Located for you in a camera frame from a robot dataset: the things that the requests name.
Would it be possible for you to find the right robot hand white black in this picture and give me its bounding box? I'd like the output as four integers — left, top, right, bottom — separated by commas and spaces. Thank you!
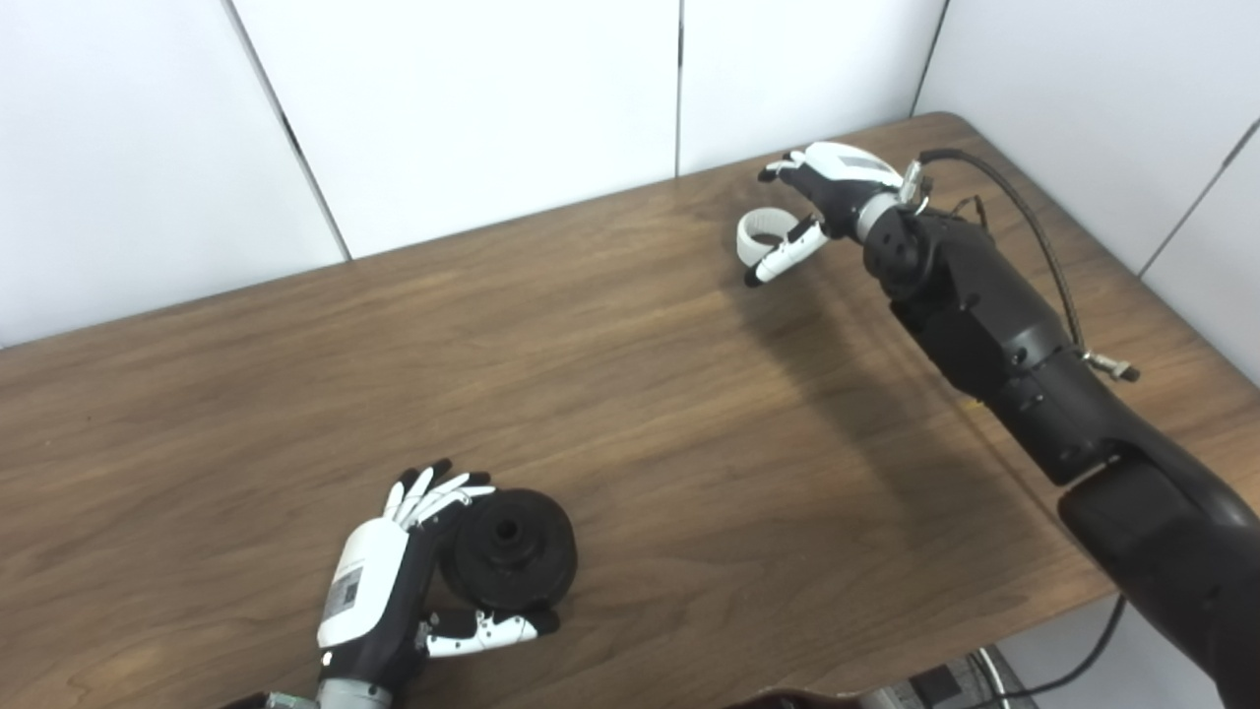
743, 141, 907, 289

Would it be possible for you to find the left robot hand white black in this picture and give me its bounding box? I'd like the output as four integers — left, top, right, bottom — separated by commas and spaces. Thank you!
315, 458, 560, 692

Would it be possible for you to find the white toothed ring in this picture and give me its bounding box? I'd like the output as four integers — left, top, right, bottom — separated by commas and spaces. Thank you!
736, 209, 803, 267

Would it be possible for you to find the round black part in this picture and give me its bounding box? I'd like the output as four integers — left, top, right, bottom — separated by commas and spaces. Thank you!
440, 488, 579, 612

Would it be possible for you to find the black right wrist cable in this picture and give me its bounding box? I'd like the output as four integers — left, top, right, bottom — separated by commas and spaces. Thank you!
901, 148, 1141, 383

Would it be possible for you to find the black floor cable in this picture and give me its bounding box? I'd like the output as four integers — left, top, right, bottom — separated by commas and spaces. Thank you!
970, 594, 1129, 709

